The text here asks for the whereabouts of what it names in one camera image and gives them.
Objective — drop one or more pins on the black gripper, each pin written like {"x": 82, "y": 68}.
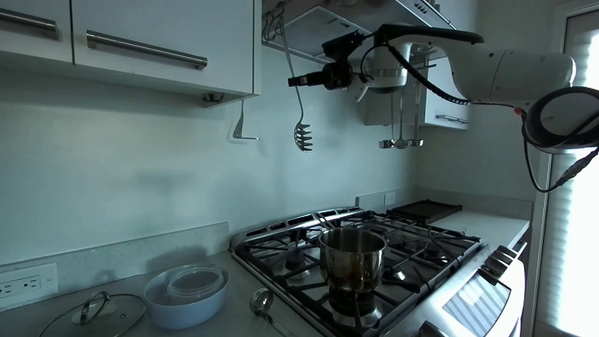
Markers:
{"x": 337, "y": 76}

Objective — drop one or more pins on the silver slotted ladle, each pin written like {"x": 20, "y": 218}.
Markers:
{"x": 303, "y": 138}

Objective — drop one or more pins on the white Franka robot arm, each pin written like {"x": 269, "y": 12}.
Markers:
{"x": 511, "y": 76}

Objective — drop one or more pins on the stainless steel pot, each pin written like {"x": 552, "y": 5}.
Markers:
{"x": 352, "y": 263}

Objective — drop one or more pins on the glass pot lid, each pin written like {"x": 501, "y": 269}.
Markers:
{"x": 93, "y": 310}

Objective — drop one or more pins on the white range hood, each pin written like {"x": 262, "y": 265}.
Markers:
{"x": 311, "y": 25}

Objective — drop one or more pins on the hanging silver utensil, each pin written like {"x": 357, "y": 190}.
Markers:
{"x": 415, "y": 141}
{"x": 400, "y": 143}
{"x": 385, "y": 143}

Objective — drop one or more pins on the white cabinet door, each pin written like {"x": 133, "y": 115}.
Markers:
{"x": 30, "y": 40}
{"x": 161, "y": 25}

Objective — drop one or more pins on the black rectangular tray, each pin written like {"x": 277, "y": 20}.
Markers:
{"x": 423, "y": 211}

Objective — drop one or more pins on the stainless gas range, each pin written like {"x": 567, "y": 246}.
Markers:
{"x": 281, "y": 263}

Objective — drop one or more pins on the small round silver utensil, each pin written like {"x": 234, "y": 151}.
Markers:
{"x": 262, "y": 302}

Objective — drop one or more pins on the clear round plastic container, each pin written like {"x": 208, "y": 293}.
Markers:
{"x": 193, "y": 282}

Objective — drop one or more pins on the pale blue bowl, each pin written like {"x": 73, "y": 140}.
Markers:
{"x": 187, "y": 312}

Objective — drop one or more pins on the white window blind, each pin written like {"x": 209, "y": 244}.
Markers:
{"x": 580, "y": 250}

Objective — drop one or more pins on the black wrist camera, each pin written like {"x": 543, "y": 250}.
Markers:
{"x": 342, "y": 46}

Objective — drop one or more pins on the white wall outlet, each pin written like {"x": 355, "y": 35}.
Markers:
{"x": 376, "y": 201}
{"x": 28, "y": 288}

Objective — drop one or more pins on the white wall cabinet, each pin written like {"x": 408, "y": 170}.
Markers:
{"x": 161, "y": 25}

